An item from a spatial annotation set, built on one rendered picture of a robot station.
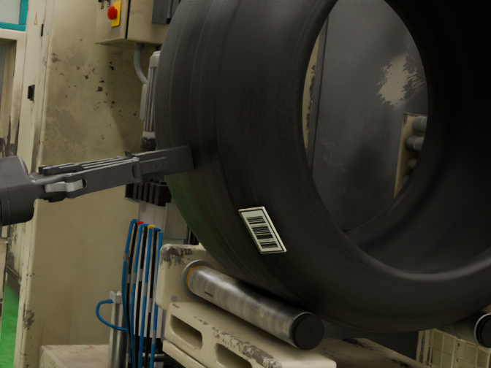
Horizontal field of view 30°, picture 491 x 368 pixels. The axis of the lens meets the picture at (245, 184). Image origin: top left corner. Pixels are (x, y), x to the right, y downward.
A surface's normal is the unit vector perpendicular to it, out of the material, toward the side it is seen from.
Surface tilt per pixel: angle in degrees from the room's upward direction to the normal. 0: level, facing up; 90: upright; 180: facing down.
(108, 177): 87
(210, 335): 90
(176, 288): 90
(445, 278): 100
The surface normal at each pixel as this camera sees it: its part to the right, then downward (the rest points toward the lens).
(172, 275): 0.43, 0.09
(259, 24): -0.33, -0.19
